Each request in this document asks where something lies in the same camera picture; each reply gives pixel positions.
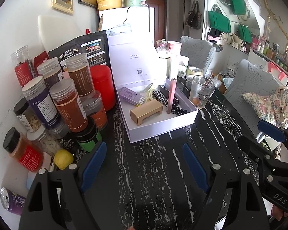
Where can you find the orange short jar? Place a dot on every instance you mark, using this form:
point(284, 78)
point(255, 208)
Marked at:
point(94, 108)

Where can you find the purple drink can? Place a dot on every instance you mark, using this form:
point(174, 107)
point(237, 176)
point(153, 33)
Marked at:
point(11, 201)

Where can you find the purple Manta Ray box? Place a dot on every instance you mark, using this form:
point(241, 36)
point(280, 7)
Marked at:
point(131, 96)

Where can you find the glass mug with cartoon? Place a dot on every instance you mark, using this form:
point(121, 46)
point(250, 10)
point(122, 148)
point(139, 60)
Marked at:
point(201, 92)

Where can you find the rose gold spoon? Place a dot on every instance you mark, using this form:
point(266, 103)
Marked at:
point(205, 86)

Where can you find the pink long slim box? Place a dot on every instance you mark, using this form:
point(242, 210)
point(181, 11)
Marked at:
point(171, 96)

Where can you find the orange label plastic jar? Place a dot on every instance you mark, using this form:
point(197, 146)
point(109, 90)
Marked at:
point(68, 104)

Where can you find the brown label plastic jar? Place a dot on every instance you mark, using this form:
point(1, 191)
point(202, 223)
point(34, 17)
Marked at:
point(79, 70)

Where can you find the black snack bag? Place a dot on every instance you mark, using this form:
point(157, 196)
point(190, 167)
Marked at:
point(94, 45)

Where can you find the grey chair far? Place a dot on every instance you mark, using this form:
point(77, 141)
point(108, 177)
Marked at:
point(199, 51)

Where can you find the green label black jar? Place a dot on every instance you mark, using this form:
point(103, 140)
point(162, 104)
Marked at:
point(89, 137)

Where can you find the gold cardboard box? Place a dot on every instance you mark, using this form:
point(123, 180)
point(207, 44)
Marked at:
point(142, 112)

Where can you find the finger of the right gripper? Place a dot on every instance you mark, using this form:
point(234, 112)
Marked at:
point(252, 148)
point(269, 129)

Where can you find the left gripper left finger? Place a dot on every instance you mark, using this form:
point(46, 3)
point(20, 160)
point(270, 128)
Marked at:
point(90, 164)

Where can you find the cream hair claw clip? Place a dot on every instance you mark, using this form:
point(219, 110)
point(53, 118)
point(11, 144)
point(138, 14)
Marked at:
point(147, 93)

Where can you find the white seeds jar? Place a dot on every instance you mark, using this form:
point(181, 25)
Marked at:
point(26, 115)

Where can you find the red canister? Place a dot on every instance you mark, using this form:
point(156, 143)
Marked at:
point(103, 82)

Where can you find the white refrigerator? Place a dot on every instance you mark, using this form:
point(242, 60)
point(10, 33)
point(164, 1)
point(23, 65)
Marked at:
point(127, 20)

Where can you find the grey chair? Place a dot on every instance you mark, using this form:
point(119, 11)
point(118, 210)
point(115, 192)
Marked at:
point(250, 79)
point(199, 51)

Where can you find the black lip gloss box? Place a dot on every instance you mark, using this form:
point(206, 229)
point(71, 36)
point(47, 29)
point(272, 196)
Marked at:
point(166, 93)

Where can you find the floral cushion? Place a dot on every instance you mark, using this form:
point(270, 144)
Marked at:
point(272, 108)

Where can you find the dark label plastic jar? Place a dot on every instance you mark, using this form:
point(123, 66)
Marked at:
point(51, 72)

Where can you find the yellow lemon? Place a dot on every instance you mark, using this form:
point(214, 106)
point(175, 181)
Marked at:
point(63, 159)

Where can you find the red label sauce bottle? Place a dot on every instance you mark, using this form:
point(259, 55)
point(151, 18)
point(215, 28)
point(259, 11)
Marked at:
point(21, 149)

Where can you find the white open gift box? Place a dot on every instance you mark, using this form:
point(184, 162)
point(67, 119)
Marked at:
point(135, 65)

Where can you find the purple label plastic jar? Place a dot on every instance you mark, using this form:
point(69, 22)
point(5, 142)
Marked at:
point(37, 95)

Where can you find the grey chair near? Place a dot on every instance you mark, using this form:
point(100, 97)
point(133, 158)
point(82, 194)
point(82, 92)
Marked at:
point(250, 79)

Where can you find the tape roll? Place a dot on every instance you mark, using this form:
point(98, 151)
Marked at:
point(194, 71)

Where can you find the red label tall jar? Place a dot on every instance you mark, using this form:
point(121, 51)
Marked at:
point(23, 65)

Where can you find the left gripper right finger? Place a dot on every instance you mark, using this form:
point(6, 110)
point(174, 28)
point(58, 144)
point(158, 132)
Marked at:
point(198, 172)

